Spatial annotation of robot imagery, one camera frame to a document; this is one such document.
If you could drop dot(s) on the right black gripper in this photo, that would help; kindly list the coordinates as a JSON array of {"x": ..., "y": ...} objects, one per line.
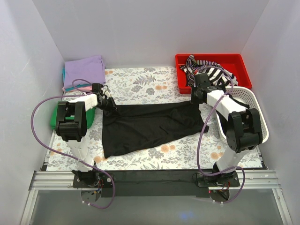
[{"x": 195, "y": 94}]

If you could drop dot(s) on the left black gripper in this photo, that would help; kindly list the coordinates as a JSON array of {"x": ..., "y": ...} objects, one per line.
[{"x": 110, "y": 104}]

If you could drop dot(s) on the black t shirt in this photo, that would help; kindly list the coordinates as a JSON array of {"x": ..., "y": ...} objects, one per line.
[{"x": 137, "y": 127}]

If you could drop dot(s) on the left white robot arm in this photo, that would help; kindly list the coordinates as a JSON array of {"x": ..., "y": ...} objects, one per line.
[{"x": 71, "y": 126}]

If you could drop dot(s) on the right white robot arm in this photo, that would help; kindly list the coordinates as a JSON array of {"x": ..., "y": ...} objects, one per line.
[{"x": 243, "y": 130}]

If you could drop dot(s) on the black white striped shirt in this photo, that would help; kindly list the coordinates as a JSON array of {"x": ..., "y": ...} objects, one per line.
[{"x": 216, "y": 73}]

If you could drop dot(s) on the folded green t shirt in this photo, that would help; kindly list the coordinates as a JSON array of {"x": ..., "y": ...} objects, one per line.
[{"x": 90, "y": 115}]

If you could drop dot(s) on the folded pink t shirt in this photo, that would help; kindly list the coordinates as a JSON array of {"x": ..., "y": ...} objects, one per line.
[{"x": 82, "y": 89}]

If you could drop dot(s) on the red plastic tray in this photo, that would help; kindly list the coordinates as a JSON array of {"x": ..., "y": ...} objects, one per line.
[{"x": 231, "y": 62}]

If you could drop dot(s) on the folded lilac t shirt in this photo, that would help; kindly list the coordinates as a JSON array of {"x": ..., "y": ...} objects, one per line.
[{"x": 91, "y": 69}]

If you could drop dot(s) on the white perforated laundry basket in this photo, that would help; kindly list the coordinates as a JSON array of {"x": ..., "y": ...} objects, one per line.
[{"x": 248, "y": 97}]

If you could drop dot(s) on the folded teal t shirt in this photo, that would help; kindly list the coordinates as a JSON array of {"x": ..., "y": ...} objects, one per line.
[{"x": 66, "y": 82}]

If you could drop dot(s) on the floral table cloth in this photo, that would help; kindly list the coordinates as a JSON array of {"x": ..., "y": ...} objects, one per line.
[{"x": 132, "y": 86}]

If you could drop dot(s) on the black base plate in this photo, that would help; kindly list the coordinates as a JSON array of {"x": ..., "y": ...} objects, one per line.
[{"x": 142, "y": 183}]

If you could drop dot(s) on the aluminium frame rail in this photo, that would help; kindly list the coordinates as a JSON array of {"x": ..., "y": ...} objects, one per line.
[{"x": 249, "y": 179}]

